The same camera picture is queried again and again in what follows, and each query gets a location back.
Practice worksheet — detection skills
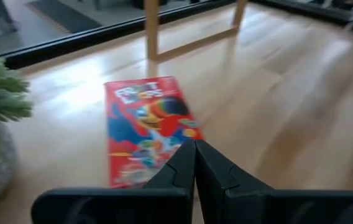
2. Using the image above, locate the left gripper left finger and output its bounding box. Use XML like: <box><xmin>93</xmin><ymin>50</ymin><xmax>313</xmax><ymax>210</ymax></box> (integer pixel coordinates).
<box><xmin>30</xmin><ymin>139</ymin><xmax>197</xmax><ymax>224</ymax></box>

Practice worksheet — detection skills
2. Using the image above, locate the red Froot Loops cereal box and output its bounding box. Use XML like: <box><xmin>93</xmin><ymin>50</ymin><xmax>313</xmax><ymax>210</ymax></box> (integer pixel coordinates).
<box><xmin>103</xmin><ymin>76</ymin><xmax>204</xmax><ymax>190</ymax></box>

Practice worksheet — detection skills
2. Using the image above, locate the wooden slatted shelf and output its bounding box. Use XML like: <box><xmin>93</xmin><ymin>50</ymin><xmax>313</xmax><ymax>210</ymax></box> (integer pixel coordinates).
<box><xmin>144</xmin><ymin>0</ymin><xmax>249</xmax><ymax>62</ymax></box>

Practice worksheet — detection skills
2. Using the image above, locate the dark floor mat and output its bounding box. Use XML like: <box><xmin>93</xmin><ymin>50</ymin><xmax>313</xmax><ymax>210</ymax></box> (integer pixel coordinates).
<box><xmin>27</xmin><ymin>0</ymin><xmax>103</xmax><ymax>34</ymax></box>

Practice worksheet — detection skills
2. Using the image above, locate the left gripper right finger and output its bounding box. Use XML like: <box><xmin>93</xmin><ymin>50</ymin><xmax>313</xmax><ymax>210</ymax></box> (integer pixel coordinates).
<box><xmin>195</xmin><ymin>139</ymin><xmax>353</xmax><ymax>224</ymax></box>

